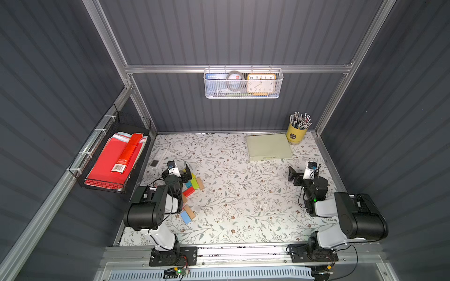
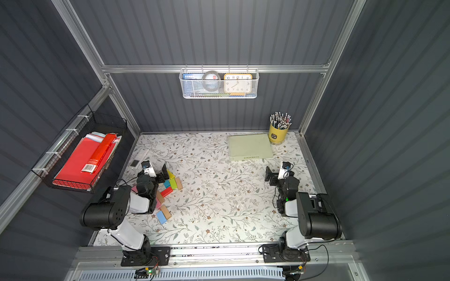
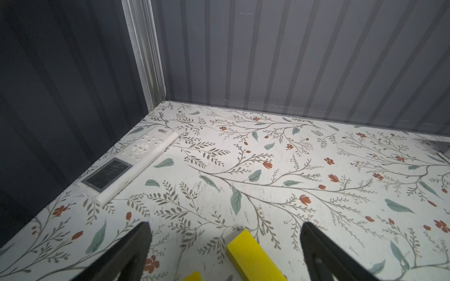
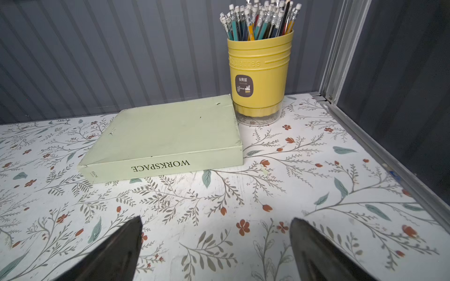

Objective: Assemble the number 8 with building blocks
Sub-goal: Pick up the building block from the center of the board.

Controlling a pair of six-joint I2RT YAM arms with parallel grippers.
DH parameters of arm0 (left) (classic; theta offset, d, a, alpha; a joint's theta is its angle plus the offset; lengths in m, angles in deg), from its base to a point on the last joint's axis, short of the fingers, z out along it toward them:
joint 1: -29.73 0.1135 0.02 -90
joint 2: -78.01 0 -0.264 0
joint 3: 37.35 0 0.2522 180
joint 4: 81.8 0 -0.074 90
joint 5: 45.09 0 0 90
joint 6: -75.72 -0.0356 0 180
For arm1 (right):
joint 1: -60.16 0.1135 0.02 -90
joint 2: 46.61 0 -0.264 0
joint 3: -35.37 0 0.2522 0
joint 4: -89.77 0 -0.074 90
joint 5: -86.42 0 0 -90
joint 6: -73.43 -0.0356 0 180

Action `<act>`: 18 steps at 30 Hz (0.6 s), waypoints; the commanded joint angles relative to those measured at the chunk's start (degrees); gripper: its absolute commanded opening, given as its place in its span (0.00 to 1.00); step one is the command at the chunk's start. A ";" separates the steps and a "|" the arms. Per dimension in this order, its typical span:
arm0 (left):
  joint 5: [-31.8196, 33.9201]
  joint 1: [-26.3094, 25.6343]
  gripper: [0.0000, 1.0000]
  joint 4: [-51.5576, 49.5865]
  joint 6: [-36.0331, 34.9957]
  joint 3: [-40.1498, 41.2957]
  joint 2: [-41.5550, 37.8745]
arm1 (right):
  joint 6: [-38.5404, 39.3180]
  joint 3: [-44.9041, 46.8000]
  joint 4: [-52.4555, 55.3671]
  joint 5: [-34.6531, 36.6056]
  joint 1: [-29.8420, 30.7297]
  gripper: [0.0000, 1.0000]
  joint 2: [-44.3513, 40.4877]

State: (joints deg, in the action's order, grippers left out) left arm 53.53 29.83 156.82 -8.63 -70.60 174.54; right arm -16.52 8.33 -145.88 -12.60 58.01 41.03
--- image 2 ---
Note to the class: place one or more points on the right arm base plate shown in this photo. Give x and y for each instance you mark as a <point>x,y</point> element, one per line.
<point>274,253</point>

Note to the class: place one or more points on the green block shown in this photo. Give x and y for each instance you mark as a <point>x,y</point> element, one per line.
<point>173,184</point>

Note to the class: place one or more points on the white wire wall basket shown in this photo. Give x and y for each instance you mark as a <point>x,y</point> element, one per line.
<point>192,88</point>

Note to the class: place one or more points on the red block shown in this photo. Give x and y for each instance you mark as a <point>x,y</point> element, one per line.
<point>166,192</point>

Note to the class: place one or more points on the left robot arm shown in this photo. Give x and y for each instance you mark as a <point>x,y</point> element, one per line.
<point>107,210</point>

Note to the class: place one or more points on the blue block front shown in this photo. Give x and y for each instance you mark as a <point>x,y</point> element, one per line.
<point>161,217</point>

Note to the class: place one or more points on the red long box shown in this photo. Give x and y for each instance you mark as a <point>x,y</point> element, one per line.
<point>97,156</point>

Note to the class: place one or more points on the yellow square clock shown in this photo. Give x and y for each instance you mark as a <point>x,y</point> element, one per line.
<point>238,84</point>

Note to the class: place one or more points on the yellow pen cup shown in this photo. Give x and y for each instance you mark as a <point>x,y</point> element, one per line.
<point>279,126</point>

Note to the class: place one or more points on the red folder stack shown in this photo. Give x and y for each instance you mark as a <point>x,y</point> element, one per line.
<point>71,175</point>

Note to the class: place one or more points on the yellow block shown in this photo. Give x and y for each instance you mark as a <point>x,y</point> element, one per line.
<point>171,175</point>

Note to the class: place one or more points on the green circuit board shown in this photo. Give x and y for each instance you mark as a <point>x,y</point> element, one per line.
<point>146,273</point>

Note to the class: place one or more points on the black wire side basket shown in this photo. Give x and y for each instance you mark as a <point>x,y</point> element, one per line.
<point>55,158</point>

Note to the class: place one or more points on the grey tape roll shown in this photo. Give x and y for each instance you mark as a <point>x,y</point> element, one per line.
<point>211,81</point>

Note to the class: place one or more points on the white remote control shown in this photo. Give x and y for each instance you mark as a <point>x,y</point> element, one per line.
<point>138,159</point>

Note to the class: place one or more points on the tan block middle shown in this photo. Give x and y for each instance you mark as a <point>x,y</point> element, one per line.
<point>160,197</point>

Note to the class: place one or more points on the pale green workspace book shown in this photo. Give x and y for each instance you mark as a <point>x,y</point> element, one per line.
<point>250,147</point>

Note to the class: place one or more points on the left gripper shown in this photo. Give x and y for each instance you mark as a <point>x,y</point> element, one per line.
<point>160,177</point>

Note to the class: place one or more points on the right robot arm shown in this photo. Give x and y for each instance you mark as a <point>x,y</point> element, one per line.
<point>317,221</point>

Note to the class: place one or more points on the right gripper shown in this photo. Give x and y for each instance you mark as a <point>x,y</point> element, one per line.
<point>276,178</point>

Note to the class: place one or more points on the tan wooden block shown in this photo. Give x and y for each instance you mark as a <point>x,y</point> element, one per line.
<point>179,183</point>

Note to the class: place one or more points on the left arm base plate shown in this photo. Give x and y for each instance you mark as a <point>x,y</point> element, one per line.
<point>146,257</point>

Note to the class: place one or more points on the tan block front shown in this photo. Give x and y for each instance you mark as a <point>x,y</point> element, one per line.
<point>165,212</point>

